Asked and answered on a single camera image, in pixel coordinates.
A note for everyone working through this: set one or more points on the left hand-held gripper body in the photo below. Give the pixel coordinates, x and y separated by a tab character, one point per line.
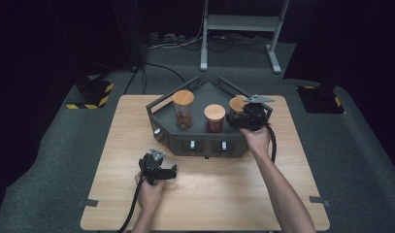
151	166

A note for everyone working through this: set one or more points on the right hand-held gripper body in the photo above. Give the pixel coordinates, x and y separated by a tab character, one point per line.
255	113

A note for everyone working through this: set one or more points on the glass jar with pale contents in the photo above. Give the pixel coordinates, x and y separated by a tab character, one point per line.
237	104

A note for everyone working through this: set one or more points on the short glass jar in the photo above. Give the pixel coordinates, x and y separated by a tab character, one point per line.
214	118

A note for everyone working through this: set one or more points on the dark grey corner rack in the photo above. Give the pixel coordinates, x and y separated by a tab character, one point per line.
201	100

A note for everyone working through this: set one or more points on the tall glass jar with nuts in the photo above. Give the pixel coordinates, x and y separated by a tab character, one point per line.
183	110

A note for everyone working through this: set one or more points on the person's left hand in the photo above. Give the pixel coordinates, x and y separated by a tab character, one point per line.
149	194

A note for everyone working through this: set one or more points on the person's right hand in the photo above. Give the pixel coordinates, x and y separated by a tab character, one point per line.
258	140

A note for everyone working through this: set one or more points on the black stand base, yellow stripes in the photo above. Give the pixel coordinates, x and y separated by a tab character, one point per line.
91	93
321	98

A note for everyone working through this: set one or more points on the grey tape piece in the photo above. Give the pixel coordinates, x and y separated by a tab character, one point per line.
319	200
88	203

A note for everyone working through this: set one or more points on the grey metal stand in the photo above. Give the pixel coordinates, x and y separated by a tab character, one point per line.
242	23

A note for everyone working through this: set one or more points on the power strip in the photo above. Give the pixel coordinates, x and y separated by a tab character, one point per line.
166	38

